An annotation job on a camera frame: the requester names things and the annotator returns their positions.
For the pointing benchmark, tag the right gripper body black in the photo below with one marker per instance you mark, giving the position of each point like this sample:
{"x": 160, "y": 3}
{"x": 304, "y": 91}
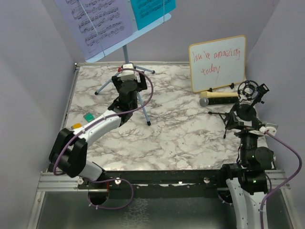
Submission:
{"x": 245, "y": 132}

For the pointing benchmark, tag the black round-base mic stand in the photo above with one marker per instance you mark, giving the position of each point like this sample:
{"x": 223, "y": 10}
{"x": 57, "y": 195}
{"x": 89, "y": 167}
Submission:
{"x": 250, "y": 94}

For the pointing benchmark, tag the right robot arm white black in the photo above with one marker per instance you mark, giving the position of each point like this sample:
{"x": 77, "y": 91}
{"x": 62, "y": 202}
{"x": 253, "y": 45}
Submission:
{"x": 247, "y": 179}

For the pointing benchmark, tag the lilac sheet music page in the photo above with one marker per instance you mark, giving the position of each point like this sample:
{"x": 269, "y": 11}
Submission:
{"x": 96, "y": 25}

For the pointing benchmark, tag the cream toy microphone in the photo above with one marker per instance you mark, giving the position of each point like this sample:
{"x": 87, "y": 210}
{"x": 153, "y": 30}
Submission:
{"x": 207, "y": 94}

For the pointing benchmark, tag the cyan sheet music page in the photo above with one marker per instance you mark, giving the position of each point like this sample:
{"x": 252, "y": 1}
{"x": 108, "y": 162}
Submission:
{"x": 148, "y": 11}

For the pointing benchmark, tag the black studio microphone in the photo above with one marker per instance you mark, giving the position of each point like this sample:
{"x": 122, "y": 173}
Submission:
{"x": 218, "y": 101}

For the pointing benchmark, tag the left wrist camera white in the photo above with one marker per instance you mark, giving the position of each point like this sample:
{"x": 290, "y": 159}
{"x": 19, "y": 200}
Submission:
{"x": 126, "y": 72}

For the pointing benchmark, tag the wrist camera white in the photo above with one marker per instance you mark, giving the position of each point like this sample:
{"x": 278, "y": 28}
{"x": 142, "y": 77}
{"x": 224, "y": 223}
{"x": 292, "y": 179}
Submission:
{"x": 269, "y": 128}
{"x": 126, "y": 72}

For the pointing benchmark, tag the black tripod with shock mount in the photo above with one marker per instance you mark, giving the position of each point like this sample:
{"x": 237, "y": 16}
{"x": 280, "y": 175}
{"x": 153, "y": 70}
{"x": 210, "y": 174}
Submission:
{"x": 231, "y": 121}

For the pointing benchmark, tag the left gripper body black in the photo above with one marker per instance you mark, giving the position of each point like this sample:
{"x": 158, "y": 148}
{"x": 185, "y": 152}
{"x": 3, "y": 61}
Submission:
{"x": 141, "y": 85}

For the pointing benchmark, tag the whiteboard with yellow frame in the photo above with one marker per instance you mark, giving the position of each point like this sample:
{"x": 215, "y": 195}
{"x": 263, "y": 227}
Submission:
{"x": 218, "y": 63}

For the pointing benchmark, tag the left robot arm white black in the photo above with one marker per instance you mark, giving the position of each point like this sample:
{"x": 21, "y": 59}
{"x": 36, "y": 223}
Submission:
{"x": 69, "y": 152}

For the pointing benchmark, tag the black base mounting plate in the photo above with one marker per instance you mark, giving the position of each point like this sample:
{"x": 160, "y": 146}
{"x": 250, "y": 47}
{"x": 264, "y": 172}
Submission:
{"x": 160, "y": 184}

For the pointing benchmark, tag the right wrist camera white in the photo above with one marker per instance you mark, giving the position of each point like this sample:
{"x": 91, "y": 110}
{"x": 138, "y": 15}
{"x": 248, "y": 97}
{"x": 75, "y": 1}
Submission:
{"x": 269, "y": 128}

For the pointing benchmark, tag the aluminium rail frame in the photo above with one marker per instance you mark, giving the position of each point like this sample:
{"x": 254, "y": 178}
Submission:
{"x": 49, "y": 182}

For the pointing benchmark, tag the green eraser block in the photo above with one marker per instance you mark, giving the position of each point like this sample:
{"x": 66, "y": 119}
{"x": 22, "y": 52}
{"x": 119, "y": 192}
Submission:
{"x": 88, "y": 117}

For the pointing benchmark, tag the yellow eraser block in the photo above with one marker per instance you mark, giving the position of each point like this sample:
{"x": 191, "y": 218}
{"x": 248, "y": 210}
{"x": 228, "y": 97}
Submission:
{"x": 75, "y": 126}

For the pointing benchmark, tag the light blue music stand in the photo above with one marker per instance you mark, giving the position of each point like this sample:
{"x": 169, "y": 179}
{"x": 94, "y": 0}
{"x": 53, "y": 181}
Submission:
{"x": 130, "y": 99}

